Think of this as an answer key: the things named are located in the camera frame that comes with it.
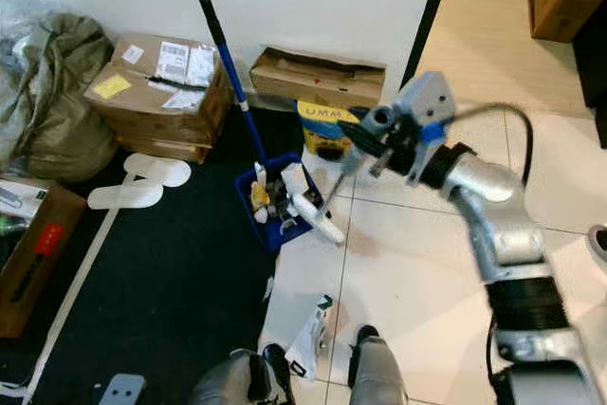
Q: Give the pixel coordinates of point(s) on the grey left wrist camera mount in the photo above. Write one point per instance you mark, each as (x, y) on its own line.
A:
(123, 391)

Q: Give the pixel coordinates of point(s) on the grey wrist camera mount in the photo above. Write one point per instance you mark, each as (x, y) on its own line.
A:
(123, 391)
(427, 97)

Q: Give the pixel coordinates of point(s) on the sealed cardboard box with labels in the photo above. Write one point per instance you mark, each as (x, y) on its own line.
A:
(152, 101)

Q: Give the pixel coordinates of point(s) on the blue dustpan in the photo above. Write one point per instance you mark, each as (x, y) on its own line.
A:
(273, 242)

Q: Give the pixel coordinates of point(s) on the crumpled white paper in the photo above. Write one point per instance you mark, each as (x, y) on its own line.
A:
(294, 179)

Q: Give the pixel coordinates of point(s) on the olive green sack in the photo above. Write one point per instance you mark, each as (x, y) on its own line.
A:
(57, 101)

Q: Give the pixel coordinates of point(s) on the white carton green print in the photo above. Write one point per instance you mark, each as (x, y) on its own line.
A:
(308, 339)

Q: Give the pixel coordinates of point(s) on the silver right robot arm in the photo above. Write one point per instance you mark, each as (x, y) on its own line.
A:
(484, 187)

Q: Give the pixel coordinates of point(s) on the dark wood cabinet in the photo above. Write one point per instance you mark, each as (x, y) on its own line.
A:
(593, 73)

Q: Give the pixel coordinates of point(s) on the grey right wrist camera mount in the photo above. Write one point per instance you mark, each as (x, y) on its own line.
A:
(427, 97)

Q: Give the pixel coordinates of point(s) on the black mat with taped edge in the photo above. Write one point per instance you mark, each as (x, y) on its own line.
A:
(14, 367)

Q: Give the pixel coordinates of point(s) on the yellow snack packet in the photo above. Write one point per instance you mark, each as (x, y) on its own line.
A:
(260, 198)

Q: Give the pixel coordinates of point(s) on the open cardboard box red label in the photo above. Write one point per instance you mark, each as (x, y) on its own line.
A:
(43, 253)

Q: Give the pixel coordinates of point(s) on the large black floor mat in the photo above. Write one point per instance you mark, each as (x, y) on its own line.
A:
(171, 291)

